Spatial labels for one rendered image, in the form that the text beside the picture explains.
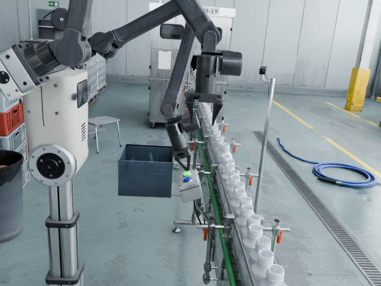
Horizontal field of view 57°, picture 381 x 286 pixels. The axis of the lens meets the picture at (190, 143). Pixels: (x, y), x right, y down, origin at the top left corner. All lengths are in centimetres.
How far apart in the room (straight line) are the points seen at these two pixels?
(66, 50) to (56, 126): 32
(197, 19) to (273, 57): 1110
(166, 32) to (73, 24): 512
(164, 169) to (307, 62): 1068
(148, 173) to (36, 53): 115
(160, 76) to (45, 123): 499
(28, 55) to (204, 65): 48
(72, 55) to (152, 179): 117
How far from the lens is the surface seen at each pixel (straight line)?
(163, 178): 204
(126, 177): 205
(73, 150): 128
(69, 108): 122
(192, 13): 100
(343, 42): 1282
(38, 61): 106
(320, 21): 1250
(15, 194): 306
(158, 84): 618
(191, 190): 134
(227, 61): 102
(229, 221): 112
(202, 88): 102
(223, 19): 617
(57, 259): 154
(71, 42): 102
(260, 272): 90
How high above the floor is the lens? 165
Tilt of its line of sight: 17 degrees down
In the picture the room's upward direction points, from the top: 4 degrees clockwise
